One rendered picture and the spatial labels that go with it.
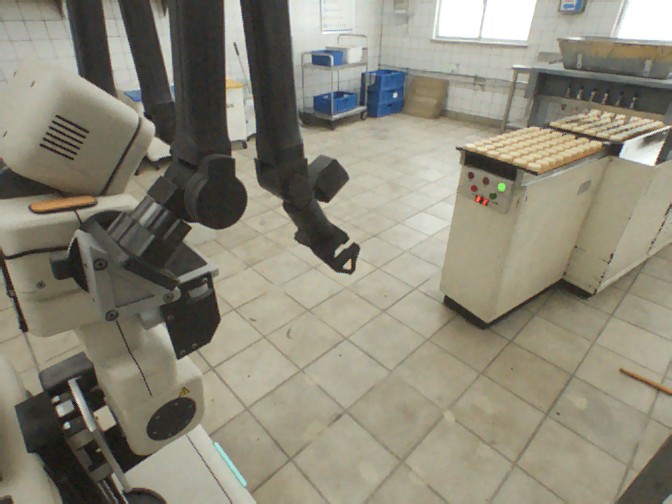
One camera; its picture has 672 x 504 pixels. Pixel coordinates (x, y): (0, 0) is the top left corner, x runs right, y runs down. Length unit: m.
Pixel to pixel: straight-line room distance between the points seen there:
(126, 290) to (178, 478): 0.92
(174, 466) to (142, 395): 0.59
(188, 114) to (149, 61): 0.44
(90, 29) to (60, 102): 0.33
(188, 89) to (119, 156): 0.18
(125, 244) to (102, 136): 0.17
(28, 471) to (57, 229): 0.44
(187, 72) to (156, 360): 0.53
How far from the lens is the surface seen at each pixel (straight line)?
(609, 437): 2.03
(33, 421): 0.96
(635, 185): 2.35
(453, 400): 1.87
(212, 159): 0.51
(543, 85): 2.58
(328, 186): 0.67
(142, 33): 0.95
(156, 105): 0.95
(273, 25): 0.57
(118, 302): 0.56
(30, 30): 4.76
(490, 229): 1.91
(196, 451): 1.42
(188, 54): 0.51
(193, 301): 0.75
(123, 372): 0.82
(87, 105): 0.62
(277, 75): 0.57
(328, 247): 0.71
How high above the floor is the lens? 1.45
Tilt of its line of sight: 33 degrees down
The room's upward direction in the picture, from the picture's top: straight up
